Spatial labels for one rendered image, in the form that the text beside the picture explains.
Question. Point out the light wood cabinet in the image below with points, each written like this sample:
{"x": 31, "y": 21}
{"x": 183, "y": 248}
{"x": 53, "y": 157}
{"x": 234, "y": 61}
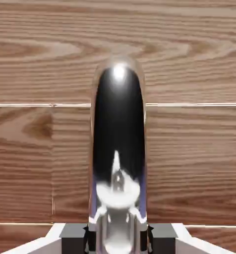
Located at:
{"x": 20, "y": 178}

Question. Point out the light wood cabinet door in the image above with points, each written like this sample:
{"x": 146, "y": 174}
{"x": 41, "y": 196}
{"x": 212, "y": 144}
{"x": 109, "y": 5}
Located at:
{"x": 50, "y": 29}
{"x": 213, "y": 237}
{"x": 189, "y": 158}

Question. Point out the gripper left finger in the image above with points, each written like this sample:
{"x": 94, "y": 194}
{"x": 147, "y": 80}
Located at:
{"x": 72, "y": 240}

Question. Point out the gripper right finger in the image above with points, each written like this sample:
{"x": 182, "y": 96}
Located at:
{"x": 163, "y": 240}

